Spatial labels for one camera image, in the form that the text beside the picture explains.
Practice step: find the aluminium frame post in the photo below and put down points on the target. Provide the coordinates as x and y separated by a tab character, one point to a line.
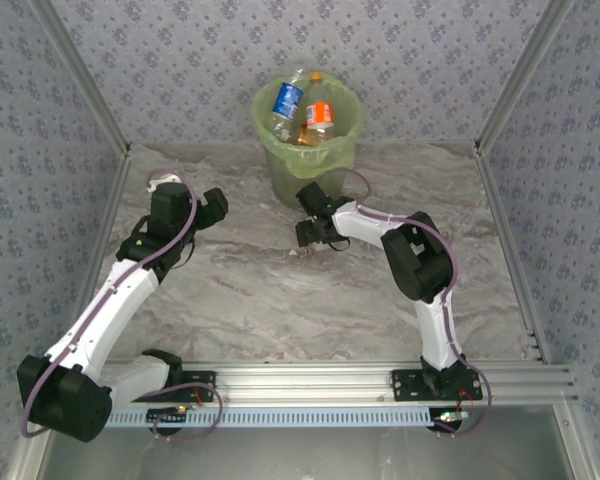
80	80
525	75

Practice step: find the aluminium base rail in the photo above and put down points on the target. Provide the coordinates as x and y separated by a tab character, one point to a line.
305	382

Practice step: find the black mounting plate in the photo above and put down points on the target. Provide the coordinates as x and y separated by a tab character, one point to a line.
405	385
205	380

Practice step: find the blue label plastic bottle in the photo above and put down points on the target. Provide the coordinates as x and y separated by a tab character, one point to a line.
286	100

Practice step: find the orange label plastic bottle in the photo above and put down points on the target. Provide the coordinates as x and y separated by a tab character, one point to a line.
320	114

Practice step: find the green-lined trash bin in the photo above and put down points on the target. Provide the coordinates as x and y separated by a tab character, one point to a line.
310	162

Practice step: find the grey metal sheet panel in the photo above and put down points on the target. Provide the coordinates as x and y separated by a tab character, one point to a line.
305	455

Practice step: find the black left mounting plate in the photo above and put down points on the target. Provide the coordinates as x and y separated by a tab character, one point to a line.
205	380

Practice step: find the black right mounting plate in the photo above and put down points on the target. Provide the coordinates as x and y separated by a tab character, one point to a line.
405	385

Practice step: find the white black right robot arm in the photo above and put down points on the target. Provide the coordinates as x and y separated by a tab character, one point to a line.
437	330

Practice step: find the small circuit board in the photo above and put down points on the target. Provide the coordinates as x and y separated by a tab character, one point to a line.
167	415
447	417

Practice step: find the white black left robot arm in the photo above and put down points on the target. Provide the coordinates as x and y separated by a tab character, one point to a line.
110	305

